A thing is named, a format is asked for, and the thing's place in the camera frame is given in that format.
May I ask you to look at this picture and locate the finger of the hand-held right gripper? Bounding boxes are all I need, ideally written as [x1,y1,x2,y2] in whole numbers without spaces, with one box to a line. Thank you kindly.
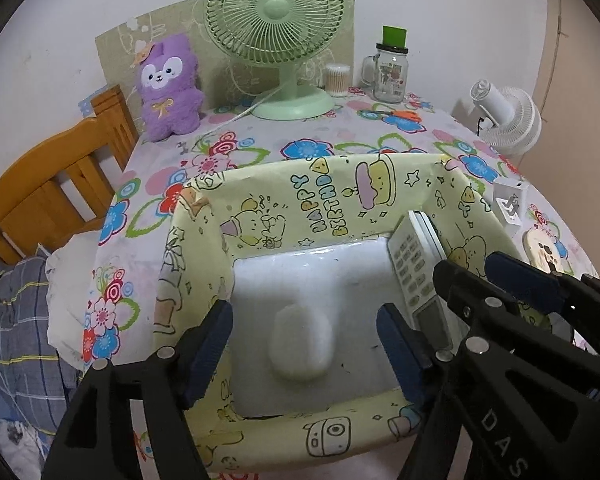
[484,251,600,321]
[431,259,600,480]

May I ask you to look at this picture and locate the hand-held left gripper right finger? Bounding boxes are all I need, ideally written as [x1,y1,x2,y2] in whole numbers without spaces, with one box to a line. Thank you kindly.
[376,303,470,480]

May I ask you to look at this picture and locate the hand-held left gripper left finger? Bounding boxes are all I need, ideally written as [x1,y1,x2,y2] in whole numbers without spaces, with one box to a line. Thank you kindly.
[40,299,234,480]

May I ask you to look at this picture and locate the white remote control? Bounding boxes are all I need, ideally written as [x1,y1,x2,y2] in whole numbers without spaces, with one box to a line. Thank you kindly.
[407,210,448,261]
[387,217,453,351]

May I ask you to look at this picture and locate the yellow printed storage box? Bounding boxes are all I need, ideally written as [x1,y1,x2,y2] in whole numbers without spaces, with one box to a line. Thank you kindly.
[152,152,523,476]

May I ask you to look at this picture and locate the white power adapter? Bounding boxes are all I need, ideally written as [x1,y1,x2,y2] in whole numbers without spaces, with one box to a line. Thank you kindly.
[494,176,529,227]

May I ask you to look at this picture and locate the white foam insert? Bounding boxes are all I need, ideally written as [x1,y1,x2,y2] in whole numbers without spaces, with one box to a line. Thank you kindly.
[230,235,411,418]

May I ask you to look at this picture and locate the white clip fan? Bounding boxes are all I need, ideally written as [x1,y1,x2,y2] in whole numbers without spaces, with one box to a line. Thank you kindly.
[469,79,543,156]

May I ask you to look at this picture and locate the white pillow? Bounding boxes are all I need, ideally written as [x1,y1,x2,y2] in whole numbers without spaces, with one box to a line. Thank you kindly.
[45,232,106,373]

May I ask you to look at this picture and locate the beige wooden door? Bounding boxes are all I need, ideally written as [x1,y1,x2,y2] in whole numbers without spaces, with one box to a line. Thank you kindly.
[517,0,600,281]

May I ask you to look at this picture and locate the blue plaid blanket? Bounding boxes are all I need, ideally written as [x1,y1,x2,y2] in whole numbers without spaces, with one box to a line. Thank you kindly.
[0,245,86,461]

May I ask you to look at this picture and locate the floral tablecloth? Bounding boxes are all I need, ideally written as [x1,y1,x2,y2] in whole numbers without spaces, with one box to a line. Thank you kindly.
[82,85,600,480]

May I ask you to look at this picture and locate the glass mason jar mug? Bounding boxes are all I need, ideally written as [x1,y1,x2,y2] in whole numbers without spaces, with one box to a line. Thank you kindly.
[362,42,411,104]

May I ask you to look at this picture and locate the cotton swab jar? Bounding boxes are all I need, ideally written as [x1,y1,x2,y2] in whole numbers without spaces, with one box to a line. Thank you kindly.
[325,64,352,97]

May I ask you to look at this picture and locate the purple plush toy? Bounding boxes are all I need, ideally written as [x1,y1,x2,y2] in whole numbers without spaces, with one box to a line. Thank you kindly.
[137,32,205,143]

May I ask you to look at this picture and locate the wooden bed headboard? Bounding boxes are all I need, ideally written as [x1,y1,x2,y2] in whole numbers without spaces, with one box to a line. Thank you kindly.
[0,84,140,265]

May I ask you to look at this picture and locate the green plastic cup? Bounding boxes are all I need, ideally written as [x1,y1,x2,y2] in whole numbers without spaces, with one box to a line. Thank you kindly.
[382,25,408,48]

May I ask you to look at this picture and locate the blue patterned sheet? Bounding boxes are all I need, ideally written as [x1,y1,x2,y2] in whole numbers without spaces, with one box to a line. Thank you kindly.
[77,85,116,117]

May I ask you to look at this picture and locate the green desk fan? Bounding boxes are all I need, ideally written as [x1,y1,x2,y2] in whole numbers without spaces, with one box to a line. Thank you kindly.
[202,0,348,121]

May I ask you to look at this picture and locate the orange handled scissors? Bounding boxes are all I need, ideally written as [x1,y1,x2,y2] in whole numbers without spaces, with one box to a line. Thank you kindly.
[380,107,423,122]

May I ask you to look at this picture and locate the white fan cable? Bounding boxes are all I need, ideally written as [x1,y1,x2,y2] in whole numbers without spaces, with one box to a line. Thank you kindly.
[200,85,286,138]

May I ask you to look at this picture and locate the beige printed wall sheet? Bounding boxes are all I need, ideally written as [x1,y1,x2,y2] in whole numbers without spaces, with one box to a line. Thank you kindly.
[95,0,356,111]

